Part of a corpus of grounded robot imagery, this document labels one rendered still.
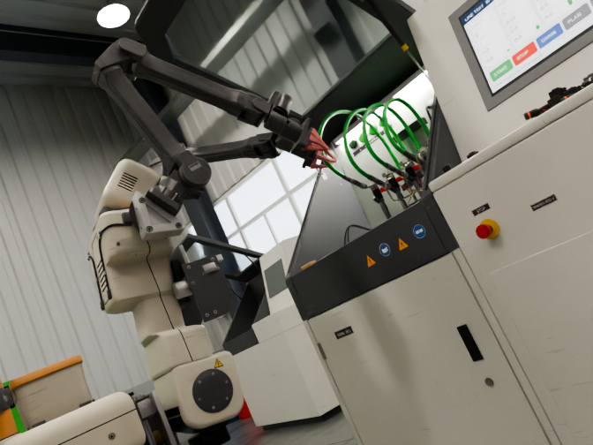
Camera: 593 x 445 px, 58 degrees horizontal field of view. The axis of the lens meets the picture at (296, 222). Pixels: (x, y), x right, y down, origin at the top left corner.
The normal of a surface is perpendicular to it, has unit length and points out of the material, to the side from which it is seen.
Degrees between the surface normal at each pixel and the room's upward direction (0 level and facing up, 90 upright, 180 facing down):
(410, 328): 90
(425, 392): 90
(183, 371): 90
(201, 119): 90
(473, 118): 76
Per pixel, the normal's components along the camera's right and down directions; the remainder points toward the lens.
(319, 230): 0.58, -0.41
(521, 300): -0.70, 0.18
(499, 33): -0.78, -0.04
